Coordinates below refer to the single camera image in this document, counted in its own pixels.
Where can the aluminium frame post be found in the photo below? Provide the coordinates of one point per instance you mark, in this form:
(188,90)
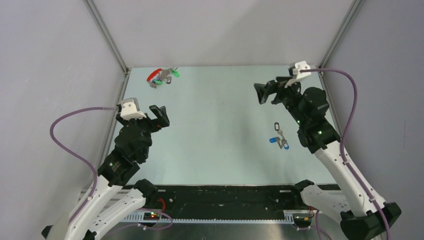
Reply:
(343,29)
(104,31)

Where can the green key tag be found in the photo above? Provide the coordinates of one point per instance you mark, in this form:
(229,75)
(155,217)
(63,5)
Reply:
(175,72)

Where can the left aluminium frame post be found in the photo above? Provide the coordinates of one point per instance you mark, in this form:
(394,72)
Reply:
(104,31)

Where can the red-handled key organizer with rings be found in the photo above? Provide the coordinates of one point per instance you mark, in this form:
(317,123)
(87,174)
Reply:
(163,74)

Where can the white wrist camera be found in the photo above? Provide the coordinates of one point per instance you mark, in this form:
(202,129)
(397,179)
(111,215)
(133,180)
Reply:
(298,71)
(129,109)

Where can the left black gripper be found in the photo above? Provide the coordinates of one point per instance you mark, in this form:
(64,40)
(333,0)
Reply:
(160,112)

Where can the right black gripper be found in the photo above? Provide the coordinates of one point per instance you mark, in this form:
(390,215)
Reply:
(263,91)

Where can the removed keys with tags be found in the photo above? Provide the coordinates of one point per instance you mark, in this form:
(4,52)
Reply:
(280,138)

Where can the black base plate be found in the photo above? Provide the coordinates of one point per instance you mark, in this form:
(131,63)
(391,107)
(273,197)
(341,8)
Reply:
(225,200)

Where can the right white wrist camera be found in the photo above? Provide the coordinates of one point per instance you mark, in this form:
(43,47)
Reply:
(298,71)

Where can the right aluminium frame post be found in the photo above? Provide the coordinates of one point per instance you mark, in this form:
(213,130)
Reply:
(343,29)

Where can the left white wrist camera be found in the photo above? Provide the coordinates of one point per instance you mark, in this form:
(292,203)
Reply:
(129,109)

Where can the grey cable duct rail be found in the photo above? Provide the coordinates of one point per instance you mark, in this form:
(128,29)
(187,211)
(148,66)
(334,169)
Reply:
(144,217)

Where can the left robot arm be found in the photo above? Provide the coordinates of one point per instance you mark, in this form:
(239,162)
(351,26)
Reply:
(90,220)

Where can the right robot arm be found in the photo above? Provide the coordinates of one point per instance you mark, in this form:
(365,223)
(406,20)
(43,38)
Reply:
(361,212)

